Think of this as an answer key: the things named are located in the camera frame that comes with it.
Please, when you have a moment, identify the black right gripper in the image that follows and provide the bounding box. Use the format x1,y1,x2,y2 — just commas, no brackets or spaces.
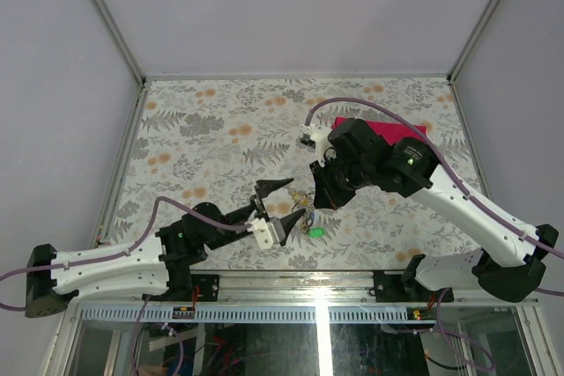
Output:
309,150,373,210

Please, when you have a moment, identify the metal keyring with clips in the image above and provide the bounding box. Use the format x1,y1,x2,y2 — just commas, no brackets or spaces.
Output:
291,193,315,235

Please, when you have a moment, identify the green key tag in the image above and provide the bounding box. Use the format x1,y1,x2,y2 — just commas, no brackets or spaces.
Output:
308,227,326,239

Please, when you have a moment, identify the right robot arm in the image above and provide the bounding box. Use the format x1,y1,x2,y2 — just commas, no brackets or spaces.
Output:
301,119,559,303

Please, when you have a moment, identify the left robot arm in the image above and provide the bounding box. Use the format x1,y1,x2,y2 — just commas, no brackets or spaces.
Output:
24,180,305,318

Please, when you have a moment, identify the key with white-yellow tag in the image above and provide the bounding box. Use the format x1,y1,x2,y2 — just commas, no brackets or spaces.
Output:
288,188,309,207

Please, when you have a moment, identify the red folded cloth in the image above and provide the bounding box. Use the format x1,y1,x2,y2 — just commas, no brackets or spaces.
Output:
328,117,427,146

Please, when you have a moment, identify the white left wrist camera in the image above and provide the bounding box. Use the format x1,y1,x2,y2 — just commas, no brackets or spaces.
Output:
249,217,286,249

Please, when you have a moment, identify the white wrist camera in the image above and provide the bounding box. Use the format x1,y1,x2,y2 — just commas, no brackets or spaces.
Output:
301,124,332,167
249,217,286,249

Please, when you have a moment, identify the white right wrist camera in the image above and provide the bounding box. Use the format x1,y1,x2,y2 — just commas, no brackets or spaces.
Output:
301,124,332,167

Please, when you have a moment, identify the aluminium front rail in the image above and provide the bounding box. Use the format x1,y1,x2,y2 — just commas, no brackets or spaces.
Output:
65,269,541,324

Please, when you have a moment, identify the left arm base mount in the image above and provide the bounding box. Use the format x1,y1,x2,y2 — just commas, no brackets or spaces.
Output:
172,274,220,304

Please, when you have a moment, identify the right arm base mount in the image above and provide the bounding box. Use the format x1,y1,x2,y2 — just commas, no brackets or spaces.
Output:
369,270,412,304

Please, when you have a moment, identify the left aluminium frame post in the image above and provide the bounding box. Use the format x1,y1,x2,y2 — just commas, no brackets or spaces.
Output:
89,0,146,86

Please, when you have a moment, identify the aluminium frame post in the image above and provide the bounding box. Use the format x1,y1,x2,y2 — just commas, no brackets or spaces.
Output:
89,0,146,86
447,0,502,83

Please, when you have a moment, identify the right aluminium frame post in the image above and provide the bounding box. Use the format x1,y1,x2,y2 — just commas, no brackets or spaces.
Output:
447,0,502,83

